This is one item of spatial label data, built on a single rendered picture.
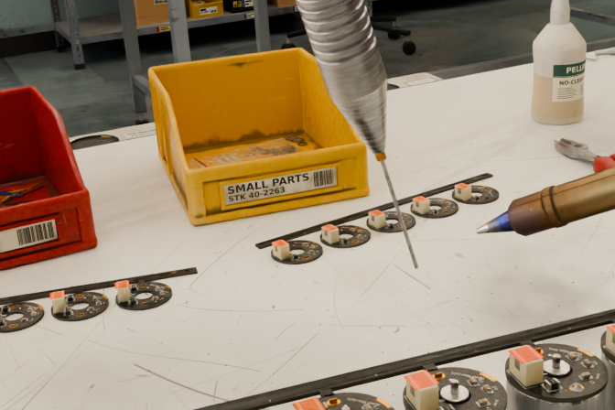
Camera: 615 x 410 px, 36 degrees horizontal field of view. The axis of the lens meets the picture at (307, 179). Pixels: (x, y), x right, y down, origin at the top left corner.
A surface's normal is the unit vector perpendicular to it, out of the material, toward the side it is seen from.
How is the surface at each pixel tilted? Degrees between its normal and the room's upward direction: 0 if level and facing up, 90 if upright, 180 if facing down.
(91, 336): 0
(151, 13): 89
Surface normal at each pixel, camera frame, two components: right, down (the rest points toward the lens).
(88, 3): 0.41, 0.30
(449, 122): -0.07, -0.93
